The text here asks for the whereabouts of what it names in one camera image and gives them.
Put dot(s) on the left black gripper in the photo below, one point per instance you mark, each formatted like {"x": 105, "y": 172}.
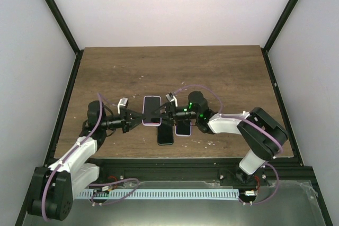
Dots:
{"x": 124, "y": 115}

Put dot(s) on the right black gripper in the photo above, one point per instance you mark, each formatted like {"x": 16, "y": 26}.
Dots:
{"x": 170, "y": 109}

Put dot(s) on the lilac phone case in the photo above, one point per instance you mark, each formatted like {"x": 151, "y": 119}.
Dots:
{"x": 183, "y": 135}

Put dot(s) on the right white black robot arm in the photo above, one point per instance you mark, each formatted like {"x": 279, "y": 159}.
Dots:
{"x": 262, "y": 133}

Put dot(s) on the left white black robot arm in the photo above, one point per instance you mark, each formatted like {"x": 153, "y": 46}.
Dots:
{"x": 53, "y": 188}

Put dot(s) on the grey metal sheet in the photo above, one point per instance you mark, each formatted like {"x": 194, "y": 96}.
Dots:
{"x": 294, "y": 204}

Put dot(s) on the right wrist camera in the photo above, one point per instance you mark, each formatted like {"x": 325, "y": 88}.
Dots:
{"x": 172, "y": 99}

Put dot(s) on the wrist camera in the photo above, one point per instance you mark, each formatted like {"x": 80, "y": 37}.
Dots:
{"x": 122, "y": 104}
{"x": 172, "y": 99}

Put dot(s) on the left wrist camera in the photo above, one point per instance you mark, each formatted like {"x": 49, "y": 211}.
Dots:
{"x": 122, "y": 104}

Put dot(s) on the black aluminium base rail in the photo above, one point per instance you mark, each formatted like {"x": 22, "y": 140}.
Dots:
{"x": 220, "y": 170}

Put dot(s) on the light blue slotted cable duct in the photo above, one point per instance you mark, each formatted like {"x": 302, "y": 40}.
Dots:
{"x": 164, "y": 194}

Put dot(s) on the right black frame post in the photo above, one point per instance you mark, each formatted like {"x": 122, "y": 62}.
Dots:
{"x": 289, "y": 7}

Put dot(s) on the black frame post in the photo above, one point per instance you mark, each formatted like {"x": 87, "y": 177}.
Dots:
{"x": 289, "y": 7}
{"x": 63, "y": 25}

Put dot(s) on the left black frame post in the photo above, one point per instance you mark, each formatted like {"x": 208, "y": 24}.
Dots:
{"x": 63, "y": 25}

